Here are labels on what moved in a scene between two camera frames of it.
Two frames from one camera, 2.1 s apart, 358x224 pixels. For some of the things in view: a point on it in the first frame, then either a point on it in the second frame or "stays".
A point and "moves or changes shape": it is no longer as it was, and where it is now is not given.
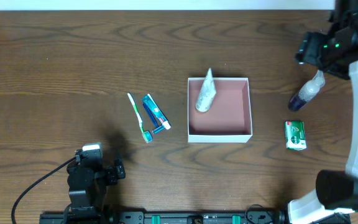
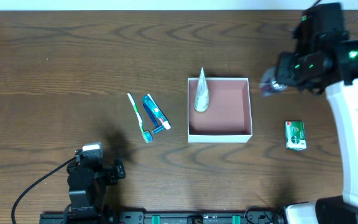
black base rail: [111, 217] stays
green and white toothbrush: [147, 135] stays
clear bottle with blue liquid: [307, 90] to [270, 83]
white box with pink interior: [229, 118] stays
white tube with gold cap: [207, 93] moves or changes shape
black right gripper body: [305, 48] to [281, 73]
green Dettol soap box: [294, 134] stays
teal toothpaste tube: [156, 110] stays
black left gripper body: [117, 171] stays
